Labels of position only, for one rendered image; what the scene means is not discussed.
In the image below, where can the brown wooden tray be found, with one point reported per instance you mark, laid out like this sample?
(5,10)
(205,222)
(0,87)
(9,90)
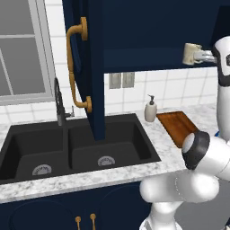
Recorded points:
(176,125)

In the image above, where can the navy wall cabinet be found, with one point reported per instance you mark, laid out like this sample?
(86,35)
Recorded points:
(155,33)

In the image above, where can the grey wall socket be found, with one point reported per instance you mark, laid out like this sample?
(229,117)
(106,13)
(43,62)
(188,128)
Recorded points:
(128,80)
(115,81)

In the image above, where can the grey appliance front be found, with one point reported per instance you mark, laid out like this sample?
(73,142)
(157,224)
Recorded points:
(203,215)

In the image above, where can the cream soap dispenser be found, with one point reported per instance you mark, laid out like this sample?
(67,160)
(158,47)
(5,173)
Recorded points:
(150,111)

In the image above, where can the dark grey sink tap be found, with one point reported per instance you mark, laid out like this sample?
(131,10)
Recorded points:
(59,104)

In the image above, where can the navy base cupboard door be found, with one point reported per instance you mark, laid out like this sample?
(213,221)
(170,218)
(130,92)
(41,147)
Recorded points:
(119,206)
(42,214)

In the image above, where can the cream mug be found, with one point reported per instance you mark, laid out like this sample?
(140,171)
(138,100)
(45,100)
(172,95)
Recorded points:
(188,54)

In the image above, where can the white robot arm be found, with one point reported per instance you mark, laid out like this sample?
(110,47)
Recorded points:
(206,155)

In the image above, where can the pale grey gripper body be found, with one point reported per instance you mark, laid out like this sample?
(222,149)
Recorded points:
(205,56)

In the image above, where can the black double sink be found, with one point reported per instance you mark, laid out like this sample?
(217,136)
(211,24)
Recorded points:
(39,146)

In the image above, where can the white framed window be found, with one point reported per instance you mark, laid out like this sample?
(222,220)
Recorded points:
(21,51)

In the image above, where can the navy cabinet door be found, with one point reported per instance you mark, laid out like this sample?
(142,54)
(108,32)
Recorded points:
(224,24)
(95,75)

